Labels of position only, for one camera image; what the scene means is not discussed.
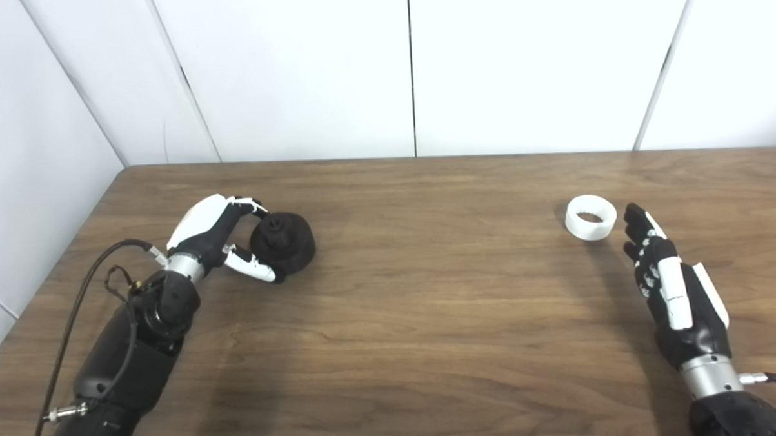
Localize thin left arm wires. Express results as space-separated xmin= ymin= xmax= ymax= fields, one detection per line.
xmin=104 ymin=266 xmax=140 ymax=302

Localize round black plastic part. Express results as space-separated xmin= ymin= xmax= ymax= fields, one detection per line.
xmin=248 ymin=211 xmax=318 ymax=278

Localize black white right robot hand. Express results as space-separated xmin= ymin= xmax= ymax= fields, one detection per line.
xmin=622 ymin=199 xmax=733 ymax=372

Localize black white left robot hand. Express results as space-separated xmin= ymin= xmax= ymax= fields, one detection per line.
xmin=164 ymin=192 xmax=283 ymax=288

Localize white toothed plastic ring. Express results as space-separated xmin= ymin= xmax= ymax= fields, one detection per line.
xmin=564 ymin=194 xmax=619 ymax=243

